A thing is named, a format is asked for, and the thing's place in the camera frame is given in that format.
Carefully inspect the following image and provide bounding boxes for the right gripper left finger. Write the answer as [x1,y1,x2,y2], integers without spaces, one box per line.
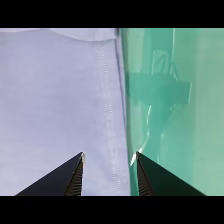
[14,151,85,197]

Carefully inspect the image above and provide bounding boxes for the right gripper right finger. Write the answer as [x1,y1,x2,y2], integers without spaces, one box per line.
[134,151,206,197]

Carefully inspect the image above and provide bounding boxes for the purple shirt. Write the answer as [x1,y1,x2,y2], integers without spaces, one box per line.
[0,28,132,197]

